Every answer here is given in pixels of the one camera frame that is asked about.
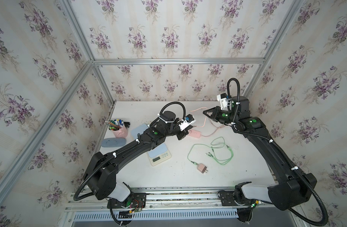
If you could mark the coloured pens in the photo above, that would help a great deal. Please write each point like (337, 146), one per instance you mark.
(117, 124)

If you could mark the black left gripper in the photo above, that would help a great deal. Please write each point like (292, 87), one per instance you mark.
(183, 134)

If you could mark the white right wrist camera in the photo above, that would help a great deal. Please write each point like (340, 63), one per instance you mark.
(225, 102)

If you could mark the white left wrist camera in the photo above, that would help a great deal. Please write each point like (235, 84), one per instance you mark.
(186, 122)

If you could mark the pink power strip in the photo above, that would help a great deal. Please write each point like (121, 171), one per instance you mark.
(194, 133)

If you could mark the cream blue electronic scale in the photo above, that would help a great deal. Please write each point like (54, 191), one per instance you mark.
(159, 155)
(138, 130)

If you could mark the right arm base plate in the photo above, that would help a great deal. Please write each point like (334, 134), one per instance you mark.
(236, 198)

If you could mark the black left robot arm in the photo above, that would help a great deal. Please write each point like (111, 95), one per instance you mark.
(99, 179)

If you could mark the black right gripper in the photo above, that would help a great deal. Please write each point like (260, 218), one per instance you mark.
(215, 115)

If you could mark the aluminium mounting rail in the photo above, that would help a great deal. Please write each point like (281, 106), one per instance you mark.
(161, 198)

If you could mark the cream blue rear electronic scale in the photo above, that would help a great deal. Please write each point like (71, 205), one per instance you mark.
(138, 130)

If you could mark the cream blue front electronic scale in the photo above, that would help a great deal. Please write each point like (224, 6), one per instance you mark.
(159, 155)

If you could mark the pink pen holder cup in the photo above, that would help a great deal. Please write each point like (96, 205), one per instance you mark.
(121, 133)

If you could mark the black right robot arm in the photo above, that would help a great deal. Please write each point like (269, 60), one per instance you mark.
(294, 186)

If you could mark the aluminium enclosure frame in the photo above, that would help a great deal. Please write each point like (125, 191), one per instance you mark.
(12, 174)

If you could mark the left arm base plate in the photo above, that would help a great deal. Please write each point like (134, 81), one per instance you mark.
(134, 202)

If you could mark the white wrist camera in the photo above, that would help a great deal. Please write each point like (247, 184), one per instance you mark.
(186, 122)
(225, 102)

